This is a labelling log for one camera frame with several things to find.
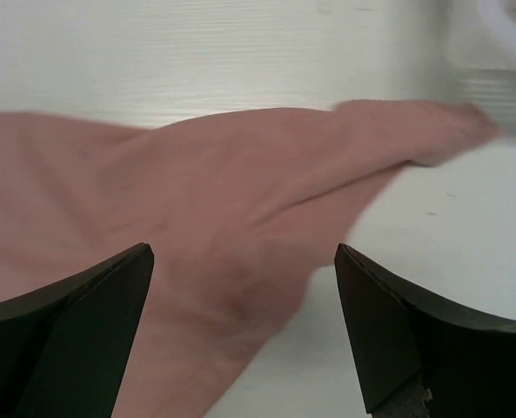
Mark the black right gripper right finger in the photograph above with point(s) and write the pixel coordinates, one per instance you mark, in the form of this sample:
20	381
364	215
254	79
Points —
419	354

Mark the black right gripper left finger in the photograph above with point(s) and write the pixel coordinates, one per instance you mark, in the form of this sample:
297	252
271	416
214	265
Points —
64	347

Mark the pink t-shirt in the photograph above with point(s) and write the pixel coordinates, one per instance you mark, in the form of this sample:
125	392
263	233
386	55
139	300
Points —
239	209

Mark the white plastic laundry basket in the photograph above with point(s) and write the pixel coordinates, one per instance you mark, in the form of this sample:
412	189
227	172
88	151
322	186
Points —
481	35

